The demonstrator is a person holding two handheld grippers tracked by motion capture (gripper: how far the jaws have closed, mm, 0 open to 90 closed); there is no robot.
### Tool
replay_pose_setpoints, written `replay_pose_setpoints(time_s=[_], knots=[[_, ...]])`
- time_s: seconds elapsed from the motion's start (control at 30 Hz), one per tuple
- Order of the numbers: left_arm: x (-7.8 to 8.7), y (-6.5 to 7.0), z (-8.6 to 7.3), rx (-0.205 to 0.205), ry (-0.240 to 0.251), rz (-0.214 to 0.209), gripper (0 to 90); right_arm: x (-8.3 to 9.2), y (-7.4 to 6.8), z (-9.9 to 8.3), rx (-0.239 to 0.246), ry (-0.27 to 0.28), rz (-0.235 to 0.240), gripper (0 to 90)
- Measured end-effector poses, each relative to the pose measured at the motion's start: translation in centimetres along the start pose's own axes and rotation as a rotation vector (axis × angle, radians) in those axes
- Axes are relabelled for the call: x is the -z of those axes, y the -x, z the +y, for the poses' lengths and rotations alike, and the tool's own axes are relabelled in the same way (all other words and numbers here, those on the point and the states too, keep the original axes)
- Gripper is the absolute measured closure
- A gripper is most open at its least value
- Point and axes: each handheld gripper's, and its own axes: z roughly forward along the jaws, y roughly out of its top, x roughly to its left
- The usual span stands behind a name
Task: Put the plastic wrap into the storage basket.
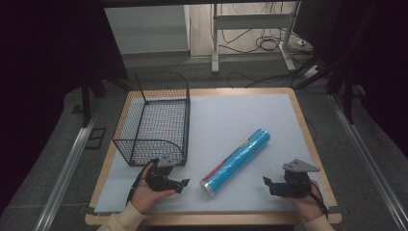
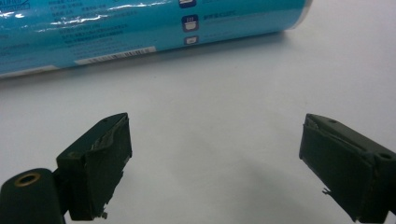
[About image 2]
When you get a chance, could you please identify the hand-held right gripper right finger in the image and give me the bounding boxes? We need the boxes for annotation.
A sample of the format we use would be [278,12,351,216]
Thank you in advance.
[298,113,396,224]

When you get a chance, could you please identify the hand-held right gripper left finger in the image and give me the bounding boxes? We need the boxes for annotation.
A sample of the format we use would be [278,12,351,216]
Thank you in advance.
[55,112,134,222]

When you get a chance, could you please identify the blue cylindrical roll package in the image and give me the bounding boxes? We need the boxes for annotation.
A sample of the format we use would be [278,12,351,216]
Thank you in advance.
[0,0,314,79]

